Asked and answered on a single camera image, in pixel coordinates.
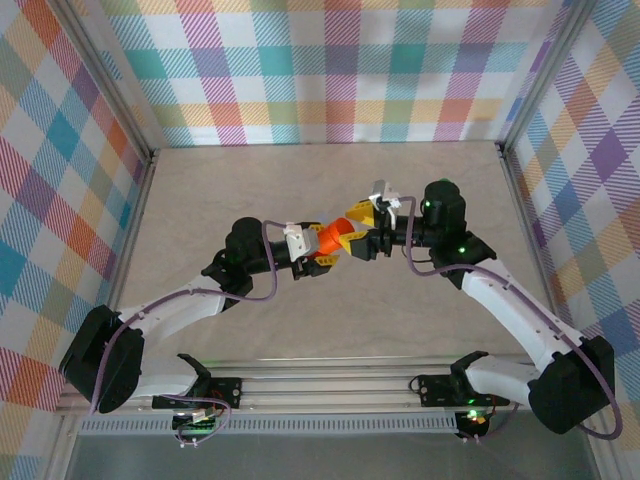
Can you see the orange pill bottle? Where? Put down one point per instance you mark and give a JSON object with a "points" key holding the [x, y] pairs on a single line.
{"points": [[332, 240]]}

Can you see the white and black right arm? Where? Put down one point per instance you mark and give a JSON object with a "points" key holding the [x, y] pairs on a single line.
{"points": [[510, 310]]}

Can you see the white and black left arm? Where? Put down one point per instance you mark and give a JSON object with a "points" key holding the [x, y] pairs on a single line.
{"points": [[175, 315]]}

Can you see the left controller board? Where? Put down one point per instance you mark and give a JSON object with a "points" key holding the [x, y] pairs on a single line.
{"points": [[197, 425]]}

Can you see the controller board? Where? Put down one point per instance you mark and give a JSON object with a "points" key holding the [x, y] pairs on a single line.
{"points": [[197, 425], [475, 420]]}

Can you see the right controller board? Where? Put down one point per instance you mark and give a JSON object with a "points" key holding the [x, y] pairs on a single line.
{"points": [[475, 420]]}

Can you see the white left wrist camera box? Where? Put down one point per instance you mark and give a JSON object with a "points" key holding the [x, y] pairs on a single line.
{"points": [[297, 240]]}

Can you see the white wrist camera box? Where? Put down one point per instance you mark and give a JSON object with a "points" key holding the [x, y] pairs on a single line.
{"points": [[382, 192], [297, 240]]}

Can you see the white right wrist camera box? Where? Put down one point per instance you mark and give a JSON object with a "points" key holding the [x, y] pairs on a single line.
{"points": [[382, 192]]}

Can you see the aluminium base rail beam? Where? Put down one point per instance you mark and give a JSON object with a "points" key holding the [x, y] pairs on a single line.
{"points": [[325, 385]]}

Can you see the aluminium frame post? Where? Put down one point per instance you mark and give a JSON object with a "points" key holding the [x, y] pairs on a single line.
{"points": [[545, 75], [110, 85]]}

